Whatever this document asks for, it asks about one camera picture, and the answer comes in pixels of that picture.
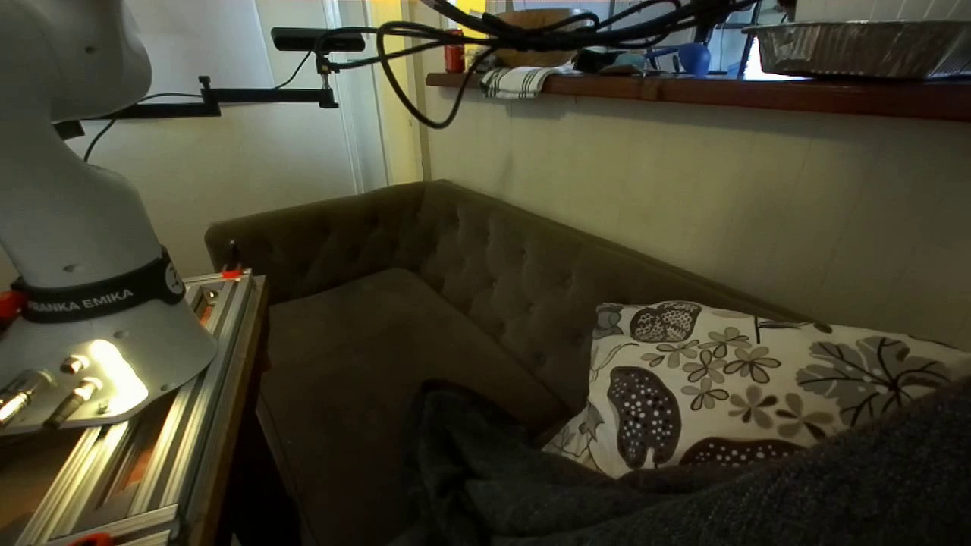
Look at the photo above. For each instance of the dark grey blanket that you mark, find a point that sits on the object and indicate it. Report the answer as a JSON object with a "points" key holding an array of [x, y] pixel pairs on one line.
{"points": [[731, 495]]}

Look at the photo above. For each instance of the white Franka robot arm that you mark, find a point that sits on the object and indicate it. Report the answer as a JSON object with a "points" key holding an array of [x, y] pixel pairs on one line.
{"points": [[72, 212]]}

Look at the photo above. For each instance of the brown tufted sofa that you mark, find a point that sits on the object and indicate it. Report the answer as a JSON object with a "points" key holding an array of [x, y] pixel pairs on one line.
{"points": [[383, 314]]}

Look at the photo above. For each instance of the striped folded towel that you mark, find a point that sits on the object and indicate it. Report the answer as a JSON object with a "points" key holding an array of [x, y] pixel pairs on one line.
{"points": [[518, 83]]}

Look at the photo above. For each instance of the red drink can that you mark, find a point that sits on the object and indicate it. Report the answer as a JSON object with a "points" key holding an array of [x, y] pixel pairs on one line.
{"points": [[454, 54]]}

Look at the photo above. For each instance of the large floral print pillow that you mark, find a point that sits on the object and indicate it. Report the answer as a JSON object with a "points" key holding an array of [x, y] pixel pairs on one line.
{"points": [[749, 380]]}

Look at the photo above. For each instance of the blue cup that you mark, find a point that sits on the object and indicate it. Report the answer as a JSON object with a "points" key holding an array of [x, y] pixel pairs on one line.
{"points": [[696, 58]]}

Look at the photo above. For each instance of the dark wooden shelf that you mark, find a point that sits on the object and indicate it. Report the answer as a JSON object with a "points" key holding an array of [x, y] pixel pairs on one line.
{"points": [[769, 96]]}

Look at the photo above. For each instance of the aluminium foil tray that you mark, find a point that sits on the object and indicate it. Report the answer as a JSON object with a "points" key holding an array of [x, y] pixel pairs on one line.
{"points": [[861, 50]]}

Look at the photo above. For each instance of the black stereo camera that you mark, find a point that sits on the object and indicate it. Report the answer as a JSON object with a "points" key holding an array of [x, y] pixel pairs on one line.
{"points": [[317, 39]]}

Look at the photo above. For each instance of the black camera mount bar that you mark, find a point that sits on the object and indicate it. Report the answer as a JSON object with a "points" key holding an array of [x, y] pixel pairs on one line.
{"points": [[244, 99]]}

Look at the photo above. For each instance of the aluminium extrusion base frame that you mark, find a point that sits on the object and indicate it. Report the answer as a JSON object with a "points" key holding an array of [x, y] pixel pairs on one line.
{"points": [[170, 444]]}

